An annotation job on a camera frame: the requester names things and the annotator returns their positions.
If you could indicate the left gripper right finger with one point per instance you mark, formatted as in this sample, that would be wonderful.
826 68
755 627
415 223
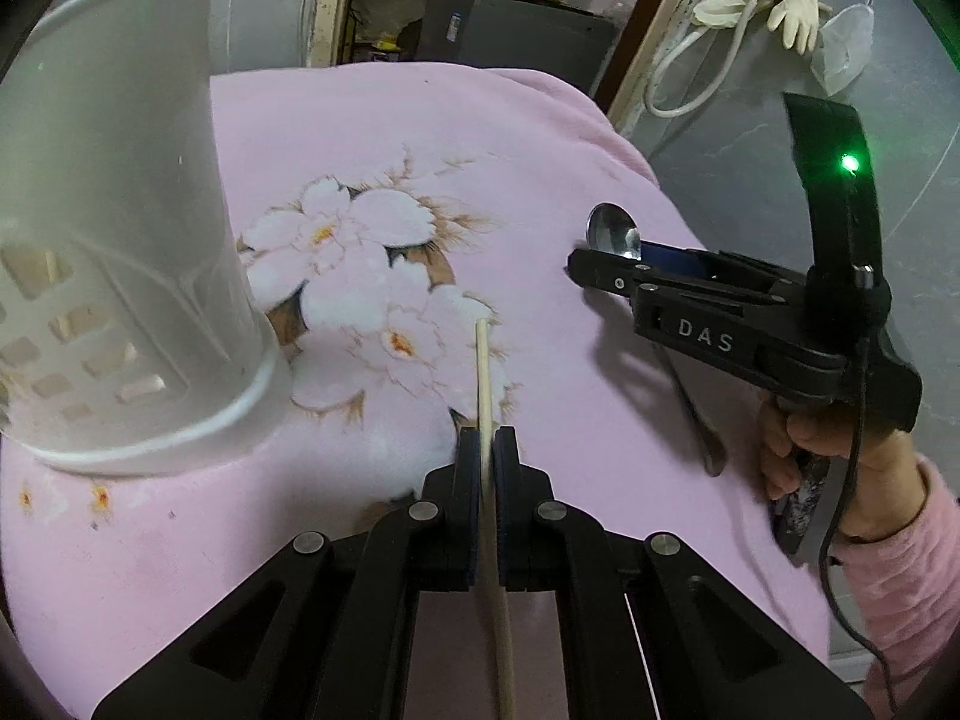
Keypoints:
648 629

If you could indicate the cream rubber gloves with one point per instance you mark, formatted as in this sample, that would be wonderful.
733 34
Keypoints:
798 21

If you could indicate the white plastic utensil holder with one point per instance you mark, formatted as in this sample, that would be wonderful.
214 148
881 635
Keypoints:
130 344

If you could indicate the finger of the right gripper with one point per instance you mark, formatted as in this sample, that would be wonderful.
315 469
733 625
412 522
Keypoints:
731 270
593 269

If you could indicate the pink floral table cloth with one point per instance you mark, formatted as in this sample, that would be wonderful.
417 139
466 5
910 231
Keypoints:
381 212

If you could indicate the person's right hand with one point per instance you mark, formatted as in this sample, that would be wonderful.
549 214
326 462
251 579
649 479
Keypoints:
890 488

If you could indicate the stainless steel spoon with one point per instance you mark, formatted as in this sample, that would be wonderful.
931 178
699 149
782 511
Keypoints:
612 231

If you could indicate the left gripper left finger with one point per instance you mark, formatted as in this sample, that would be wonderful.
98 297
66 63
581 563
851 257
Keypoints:
324 629

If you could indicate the wooden door frame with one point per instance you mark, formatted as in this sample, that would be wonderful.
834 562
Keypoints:
620 90

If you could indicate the pink sleeve forearm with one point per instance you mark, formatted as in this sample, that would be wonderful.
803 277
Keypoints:
906 587

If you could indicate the dark grey cabinet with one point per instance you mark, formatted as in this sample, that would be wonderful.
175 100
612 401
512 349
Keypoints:
531 34

